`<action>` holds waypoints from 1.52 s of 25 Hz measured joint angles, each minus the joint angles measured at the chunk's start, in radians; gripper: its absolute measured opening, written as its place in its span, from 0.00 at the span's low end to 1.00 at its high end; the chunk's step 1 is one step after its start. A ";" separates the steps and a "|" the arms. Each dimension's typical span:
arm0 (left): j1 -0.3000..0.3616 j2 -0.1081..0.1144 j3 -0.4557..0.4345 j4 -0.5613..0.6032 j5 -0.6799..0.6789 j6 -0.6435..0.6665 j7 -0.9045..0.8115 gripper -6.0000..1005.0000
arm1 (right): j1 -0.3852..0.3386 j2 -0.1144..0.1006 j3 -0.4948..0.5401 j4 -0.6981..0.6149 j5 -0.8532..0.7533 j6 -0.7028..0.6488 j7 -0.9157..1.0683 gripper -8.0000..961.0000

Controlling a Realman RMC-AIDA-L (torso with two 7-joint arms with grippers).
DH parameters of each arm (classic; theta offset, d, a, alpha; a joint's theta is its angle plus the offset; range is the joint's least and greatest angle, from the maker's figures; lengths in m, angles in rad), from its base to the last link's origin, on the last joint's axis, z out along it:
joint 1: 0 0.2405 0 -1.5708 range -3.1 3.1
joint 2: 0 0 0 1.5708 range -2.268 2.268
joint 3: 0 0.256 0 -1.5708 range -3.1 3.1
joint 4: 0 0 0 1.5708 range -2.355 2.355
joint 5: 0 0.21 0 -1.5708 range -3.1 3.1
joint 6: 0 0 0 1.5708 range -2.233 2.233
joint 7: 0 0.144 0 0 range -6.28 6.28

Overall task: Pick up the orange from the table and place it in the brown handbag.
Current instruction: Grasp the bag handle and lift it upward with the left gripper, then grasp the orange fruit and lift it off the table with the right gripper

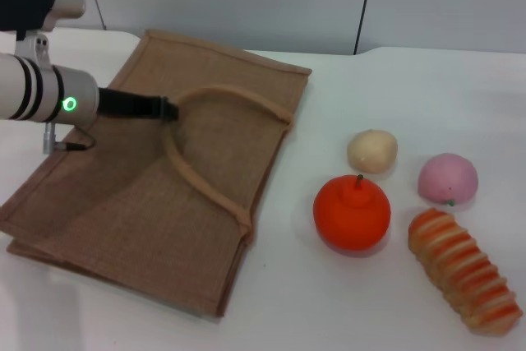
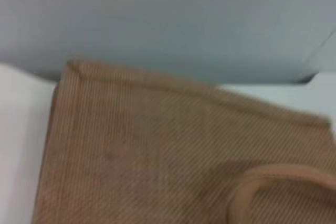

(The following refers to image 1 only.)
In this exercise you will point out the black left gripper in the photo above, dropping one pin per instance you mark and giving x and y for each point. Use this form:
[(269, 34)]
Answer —
[(131, 103)]

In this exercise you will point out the brown jute handbag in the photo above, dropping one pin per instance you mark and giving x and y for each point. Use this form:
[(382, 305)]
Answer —
[(144, 211)]

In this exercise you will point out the orange toy fruit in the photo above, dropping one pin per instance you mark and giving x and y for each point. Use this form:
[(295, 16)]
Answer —
[(349, 219)]

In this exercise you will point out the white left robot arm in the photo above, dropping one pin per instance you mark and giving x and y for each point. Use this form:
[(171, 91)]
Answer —
[(41, 88)]

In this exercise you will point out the beige toy bun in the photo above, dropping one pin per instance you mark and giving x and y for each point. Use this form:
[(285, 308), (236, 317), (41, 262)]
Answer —
[(372, 151)]

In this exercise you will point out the pink toy peach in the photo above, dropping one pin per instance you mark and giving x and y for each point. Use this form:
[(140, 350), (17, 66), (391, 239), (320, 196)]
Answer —
[(448, 180)]

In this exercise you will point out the orange striped toy bread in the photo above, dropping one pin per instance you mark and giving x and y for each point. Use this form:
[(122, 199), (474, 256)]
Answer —
[(460, 269)]

